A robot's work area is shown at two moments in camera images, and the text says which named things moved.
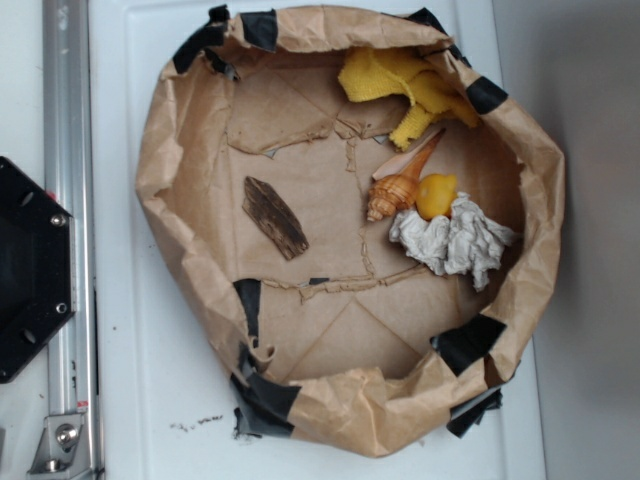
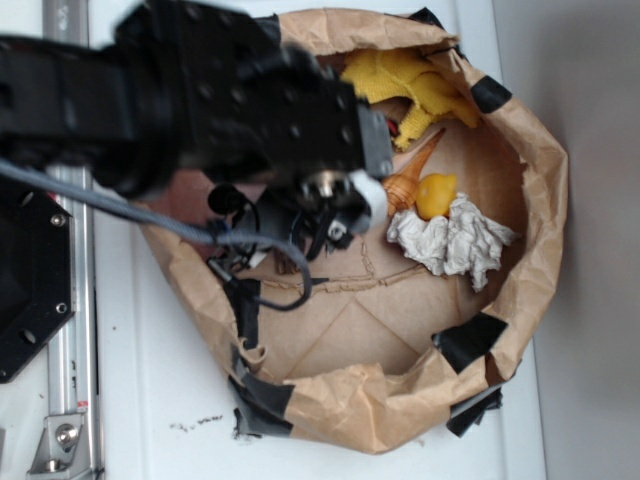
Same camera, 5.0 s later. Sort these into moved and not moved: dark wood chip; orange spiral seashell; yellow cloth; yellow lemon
Moved: dark wood chip
Not moved: yellow lemon; yellow cloth; orange spiral seashell
